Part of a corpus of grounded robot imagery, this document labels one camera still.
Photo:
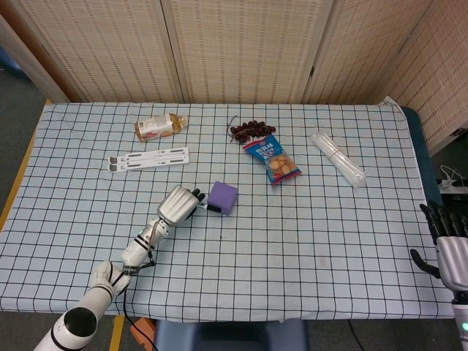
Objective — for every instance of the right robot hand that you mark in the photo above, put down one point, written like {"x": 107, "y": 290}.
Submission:
{"x": 448, "y": 248}

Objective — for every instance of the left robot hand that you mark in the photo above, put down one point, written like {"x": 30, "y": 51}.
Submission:
{"x": 179, "y": 204}

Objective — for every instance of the purple foam cube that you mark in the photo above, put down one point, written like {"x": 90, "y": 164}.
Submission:
{"x": 223, "y": 197}

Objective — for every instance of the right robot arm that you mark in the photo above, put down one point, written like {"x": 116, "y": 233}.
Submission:
{"x": 461, "y": 323}

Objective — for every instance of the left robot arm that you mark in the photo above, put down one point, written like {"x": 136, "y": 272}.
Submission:
{"x": 109, "y": 278}

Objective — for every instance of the white folding stand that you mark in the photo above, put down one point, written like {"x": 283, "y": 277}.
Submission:
{"x": 149, "y": 159}

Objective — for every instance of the white power strip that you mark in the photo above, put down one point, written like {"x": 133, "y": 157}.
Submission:
{"x": 453, "y": 184}

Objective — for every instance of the plastic bottle amber drink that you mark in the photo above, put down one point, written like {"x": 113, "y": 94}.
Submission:
{"x": 160, "y": 126}

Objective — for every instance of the blue checked tablecloth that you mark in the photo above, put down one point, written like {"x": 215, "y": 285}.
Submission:
{"x": 256, "y": 248}

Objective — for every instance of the dark red grape bunch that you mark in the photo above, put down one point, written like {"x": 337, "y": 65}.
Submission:
{"x": 252, "y": 130}

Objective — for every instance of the blue cookie snack bag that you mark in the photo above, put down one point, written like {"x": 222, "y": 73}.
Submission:
{"x": 276, "y": 161}

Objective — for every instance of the orange box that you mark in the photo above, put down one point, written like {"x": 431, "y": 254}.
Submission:
{"x": 144, "y": 334}

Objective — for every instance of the dark blue chair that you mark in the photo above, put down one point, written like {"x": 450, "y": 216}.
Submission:
{"x": 230, "y": 335}

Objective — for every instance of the clear pack white straws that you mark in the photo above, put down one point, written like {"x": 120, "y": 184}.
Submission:
{"x": 338, "y": 159}

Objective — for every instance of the beige folding screen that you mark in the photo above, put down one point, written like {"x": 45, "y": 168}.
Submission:
{"x": 234, "y": 47}

